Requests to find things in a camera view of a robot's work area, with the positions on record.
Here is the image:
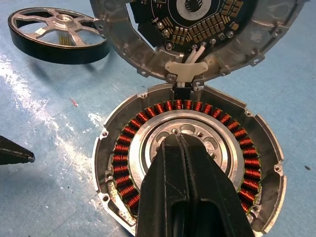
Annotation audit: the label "silver hinged motor lid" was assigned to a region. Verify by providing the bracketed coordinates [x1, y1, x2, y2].
[89, 0, 306, 83]

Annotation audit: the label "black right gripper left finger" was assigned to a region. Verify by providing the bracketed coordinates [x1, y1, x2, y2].
[136, 134, 191, 237]

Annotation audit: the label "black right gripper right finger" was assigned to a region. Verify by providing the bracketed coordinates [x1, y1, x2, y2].
[177, 134, 255, 237]

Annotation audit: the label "blue plastic table cover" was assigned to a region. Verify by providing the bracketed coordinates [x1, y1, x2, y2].
[0, 0, 316, 237]

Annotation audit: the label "silver motor housing copper windings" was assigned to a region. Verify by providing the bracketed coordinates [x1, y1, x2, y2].
[91, 82, 287, 235]

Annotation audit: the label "silver spoked rotor black rim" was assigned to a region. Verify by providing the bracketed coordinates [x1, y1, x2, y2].
[7, 6, 111, 65]

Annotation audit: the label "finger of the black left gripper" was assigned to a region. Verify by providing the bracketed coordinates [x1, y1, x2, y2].
[0, 149, 32, 166]
[0, 135, 35, 160]

